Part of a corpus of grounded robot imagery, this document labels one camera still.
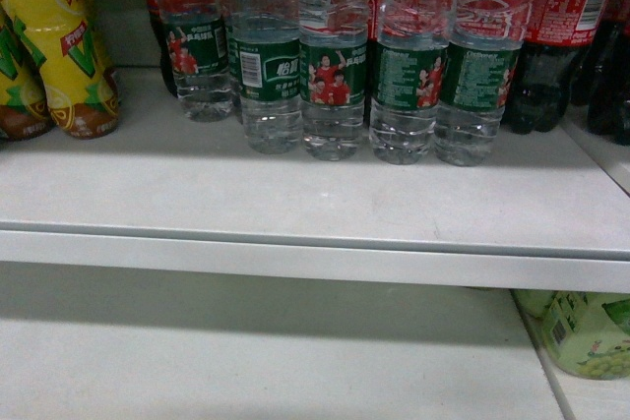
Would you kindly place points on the water bottle red players label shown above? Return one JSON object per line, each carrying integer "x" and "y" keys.
{"x": 333, "y": 50}

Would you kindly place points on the white upper shelf board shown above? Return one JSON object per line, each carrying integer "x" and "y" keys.
{"x": 163, "y": 192}

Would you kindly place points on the water bottle barcode label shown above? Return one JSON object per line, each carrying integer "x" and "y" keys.
{"x": 266, "y": 36}

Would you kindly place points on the water bottle behind front one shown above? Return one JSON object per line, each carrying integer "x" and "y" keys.
{"x": 411, "y": 42}

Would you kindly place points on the far left water bottle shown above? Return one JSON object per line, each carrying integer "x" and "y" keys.
{"x": 194, "y": 34}

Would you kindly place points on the right water bottle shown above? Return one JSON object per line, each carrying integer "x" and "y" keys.
{"x": 481, "y": 59}

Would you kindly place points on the far right cola bottle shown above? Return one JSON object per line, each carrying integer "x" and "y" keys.
{"x": 608, "y": 112}

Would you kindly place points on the cola bottle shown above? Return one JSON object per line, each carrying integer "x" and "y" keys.
{"x": 559, "y": 35}
{"x": 608, "y": 112}

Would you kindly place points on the green grape drink bottle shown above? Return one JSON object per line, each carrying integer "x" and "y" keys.
{"x": 586, "y": 334}

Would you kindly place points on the left edge lemon tea bottle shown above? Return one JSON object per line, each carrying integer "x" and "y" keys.
{"x": 24, "y": 112}

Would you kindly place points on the yellow lemon tea bottle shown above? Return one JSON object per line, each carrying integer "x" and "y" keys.
{"x": 71, "y": 59}

